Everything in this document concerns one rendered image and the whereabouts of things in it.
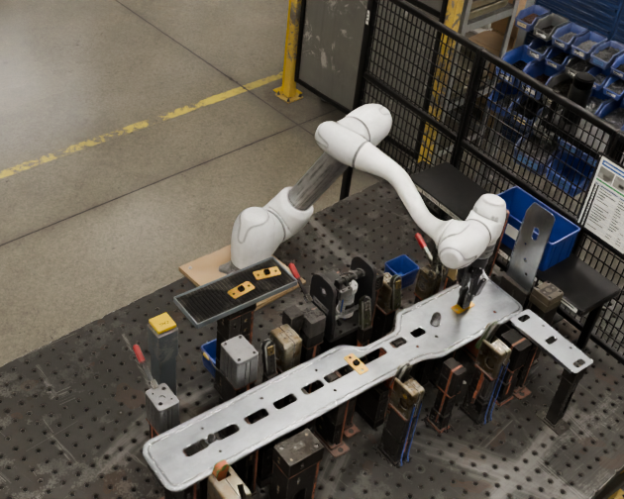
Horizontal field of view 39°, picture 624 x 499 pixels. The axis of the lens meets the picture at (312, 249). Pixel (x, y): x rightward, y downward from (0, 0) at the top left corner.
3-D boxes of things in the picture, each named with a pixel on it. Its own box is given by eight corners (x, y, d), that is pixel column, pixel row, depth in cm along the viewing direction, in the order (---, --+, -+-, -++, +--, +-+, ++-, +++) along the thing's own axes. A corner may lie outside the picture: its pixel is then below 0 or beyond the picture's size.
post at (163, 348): (159, 434, 281) (157, 339, 252) (149, 418, 285) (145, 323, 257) (180, 424, 284) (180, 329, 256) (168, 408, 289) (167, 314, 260)
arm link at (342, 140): (356, 144, 280) (378, 129, 289) (311, 120, 286) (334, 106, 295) (348, 176, 288) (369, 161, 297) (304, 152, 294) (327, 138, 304)
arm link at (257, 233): (221, 259, 337) (224, 213, 323) (250, 239, 349) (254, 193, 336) (254, 277, 330) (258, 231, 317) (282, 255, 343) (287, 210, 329)
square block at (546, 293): (523, 372, 316) (550, 301, 293) (507, 358, 321) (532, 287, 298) (538, 363, 320) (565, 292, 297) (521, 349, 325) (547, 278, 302)
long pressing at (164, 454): (176, 504, 229) (176, 500, 228) (135, 445, 242) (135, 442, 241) (527, 310, 299) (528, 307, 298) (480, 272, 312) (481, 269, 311)
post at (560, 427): (559, 436, 295) (583, 379, 277) (534, 414, 302) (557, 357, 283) (571, 427, 299) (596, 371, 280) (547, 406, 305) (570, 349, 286)
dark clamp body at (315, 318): (300, 410, 294) (311, 331, 269) (277, 384, 301) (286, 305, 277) (325, 396, 299) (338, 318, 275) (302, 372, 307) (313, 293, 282)
